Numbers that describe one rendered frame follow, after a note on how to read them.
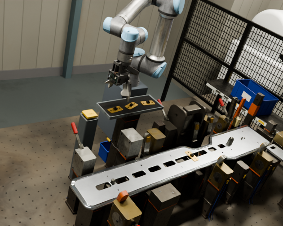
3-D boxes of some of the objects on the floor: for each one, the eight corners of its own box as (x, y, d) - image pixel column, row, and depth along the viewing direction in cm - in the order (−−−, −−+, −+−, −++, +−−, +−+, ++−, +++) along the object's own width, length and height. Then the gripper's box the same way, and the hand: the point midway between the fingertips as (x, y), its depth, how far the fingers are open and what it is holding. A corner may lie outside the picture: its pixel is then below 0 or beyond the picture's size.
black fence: (296, 282, 254) (438, 115, 175) (143, 132, 373) (187, -8, 294) (305, 274, 263) (444, 111, 183) (153, 130, 382) (198, -7, 302)
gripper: (103, 52, 161) (95, 87, 171) (130, 71, 151) (121, 107, 161) (116, 50, 167) (108, 84, 177) (143, 68, 157) (134, 103, 167)
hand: (118, 94), depth 171 cm, fingers open, 14 cm apart
